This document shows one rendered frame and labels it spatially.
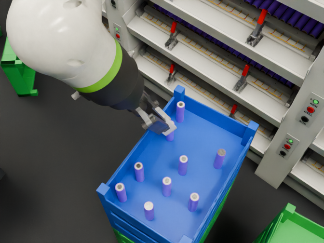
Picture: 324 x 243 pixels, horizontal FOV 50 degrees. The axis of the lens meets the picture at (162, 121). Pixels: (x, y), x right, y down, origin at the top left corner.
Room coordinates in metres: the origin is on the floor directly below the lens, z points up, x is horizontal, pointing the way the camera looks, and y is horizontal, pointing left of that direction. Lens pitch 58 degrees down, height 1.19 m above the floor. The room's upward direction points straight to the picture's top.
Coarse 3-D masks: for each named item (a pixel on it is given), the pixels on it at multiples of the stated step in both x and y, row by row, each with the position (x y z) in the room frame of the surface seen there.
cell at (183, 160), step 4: (180, 156) 0.32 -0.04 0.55; (184, 156) 0.32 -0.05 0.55; (180, 160) 0.31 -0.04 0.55; (184, 160) 0.31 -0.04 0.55; (180, 164) 0.31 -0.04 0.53; (184, 164) 0.31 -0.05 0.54; (180, 168) 0.31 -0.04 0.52; (184, 168) 0.31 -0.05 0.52; (180, 172) 0.31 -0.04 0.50; (184, 172) 0.31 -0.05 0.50
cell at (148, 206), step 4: (144, 204) 0.22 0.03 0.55; (148, 204) 0.22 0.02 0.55; (152, 204) 0.22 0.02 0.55; (144, 208) 0.21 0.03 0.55; (148, 208) 0.21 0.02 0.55; (152, 208) 0.21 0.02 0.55; (148, 212) 0.21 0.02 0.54; (152, 212) 0.21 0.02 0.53; (148, 216) 0.21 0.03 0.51; (152, 216) 0.21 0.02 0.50
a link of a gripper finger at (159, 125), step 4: (152, 116) 0.32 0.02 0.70; (156, 116) 0.34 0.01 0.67; (152, 120) 0.31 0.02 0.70; (156, 120) 0.32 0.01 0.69; (160, 120) 0.34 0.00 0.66; (144, 124) 0.31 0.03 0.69; (152, 124) 0.32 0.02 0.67; (156, 124) 0.32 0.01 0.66; (160, 124) 0.33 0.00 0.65; (164, 124) 0.34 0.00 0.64; (144, 128) 0.30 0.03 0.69; (148, 128) 0.32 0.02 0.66; (152, 128) 0.32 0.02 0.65; (156, 128) 0.33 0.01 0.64; (160, 128) 0.33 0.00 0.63; (164, 128) 0.34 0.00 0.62; (156, 132) 0.33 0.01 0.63; (160, 132) 0.34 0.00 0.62
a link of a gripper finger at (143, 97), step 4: (144, 96) 0.35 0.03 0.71; (144, 100) 0.35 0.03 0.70; (148, 100) 0.36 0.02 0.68; (148, 104) 0.35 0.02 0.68; (148, 108) 0.35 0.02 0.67; (152, 108) 0.36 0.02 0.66; (148, 112) 0.35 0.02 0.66; (152, 112) 0.35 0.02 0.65; (156, 112) 0.36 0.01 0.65; (140, 116) 0.34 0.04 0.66; (160, 116) 0.36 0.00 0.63; (164, 120) 0.36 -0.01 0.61
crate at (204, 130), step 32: (192, 128) 0.42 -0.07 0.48; (224, 128) 0.42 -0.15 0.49; (256, 128) 0.38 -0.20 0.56; (128, 160) 0.32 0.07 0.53; (160, 160) 0.34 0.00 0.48; (192, 160) 0.34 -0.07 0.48; (224, 160) 0.34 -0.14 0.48; (128, 192) 0.27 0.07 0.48; (160, 192) 0.27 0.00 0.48; (192, 192) 0.27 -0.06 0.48; (160, 224) 0.20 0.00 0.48; (192, 224) 0.20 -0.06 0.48
